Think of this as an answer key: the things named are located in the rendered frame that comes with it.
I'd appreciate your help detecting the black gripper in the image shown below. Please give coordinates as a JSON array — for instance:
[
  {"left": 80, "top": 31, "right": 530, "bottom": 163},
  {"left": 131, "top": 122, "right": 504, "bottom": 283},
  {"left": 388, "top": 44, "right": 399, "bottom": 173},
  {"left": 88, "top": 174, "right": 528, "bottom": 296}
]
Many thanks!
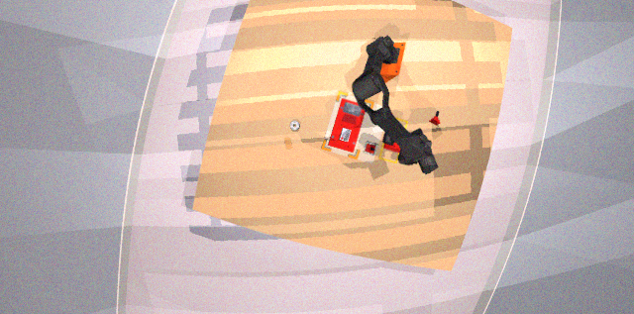
[{"left": 382, "top": 133, "right": 433, "bottom": 148}]

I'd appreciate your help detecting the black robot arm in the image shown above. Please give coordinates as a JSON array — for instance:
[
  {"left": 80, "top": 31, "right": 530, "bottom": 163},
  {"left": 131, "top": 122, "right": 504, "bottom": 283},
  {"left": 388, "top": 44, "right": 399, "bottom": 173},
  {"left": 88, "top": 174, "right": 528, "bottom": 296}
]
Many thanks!
[{"left": 352, "top": 35, "right": 439, "bottom": 174}]

